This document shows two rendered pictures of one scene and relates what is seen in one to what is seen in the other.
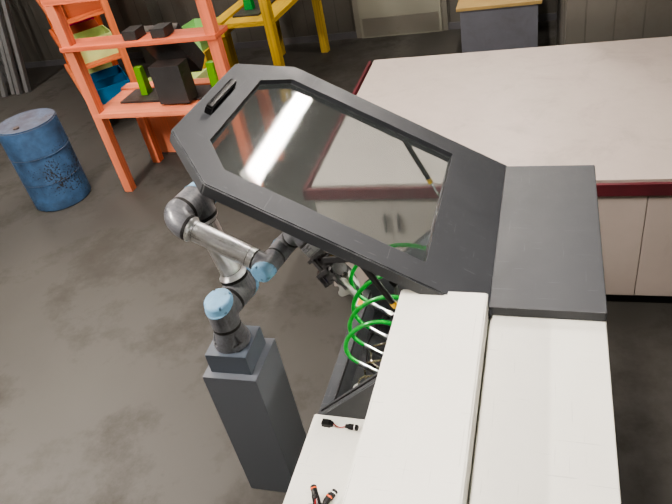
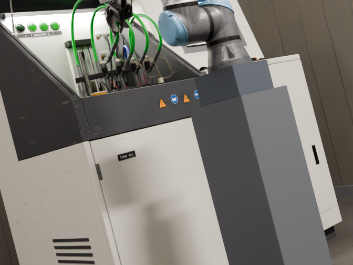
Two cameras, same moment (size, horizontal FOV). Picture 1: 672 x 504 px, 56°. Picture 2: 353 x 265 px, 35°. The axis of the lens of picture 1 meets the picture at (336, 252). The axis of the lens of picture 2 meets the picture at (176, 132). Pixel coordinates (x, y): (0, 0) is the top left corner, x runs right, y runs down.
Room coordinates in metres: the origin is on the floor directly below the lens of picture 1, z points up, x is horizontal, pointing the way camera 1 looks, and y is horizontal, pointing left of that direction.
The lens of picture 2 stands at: (3.69, 1.13, 0.74)
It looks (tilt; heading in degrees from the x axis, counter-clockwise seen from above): 0 degrees down; 207
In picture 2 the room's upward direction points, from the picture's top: 14 degrees counter-clockwise
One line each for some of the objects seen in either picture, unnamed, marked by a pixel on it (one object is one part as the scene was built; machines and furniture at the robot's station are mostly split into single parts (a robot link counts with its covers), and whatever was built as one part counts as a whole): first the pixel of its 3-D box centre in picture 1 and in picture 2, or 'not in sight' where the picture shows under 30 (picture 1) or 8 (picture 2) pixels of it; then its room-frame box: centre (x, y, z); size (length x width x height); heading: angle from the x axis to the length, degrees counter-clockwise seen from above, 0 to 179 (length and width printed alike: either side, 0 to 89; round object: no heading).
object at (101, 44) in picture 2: not in sight; (110, 54); (1.29, -0.34, 1.20); 0.13 x 0.03 x 0.31; 157
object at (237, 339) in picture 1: (229, 331); (226, 54); (1.91, 0.49, 0.95); 0.15 x 0.15 x 0.10
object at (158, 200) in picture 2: not in sight; (176, 207); (1.71, 0.04, 0.44); 0.65 x 0.02 x 0.68; 157
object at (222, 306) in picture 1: (222, 309); (216, 21); (1.92, 0.48, 1.07); 0.13 x 0.12 x 0.14; 147
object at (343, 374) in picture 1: (351, 358); (148, 106); (1.70, 0.03, 0.87); 0.62 x 0.04 x 0.16; 157
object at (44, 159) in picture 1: (44, 159); not in sight; (5.34, 2.36, 0.39); 0.53 x 0.52 x 0.79; 69
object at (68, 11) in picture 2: not in sight; (57, 13); (1.51, -0.43, 1.43); 0.54 x 0.03 x 0.02; 157
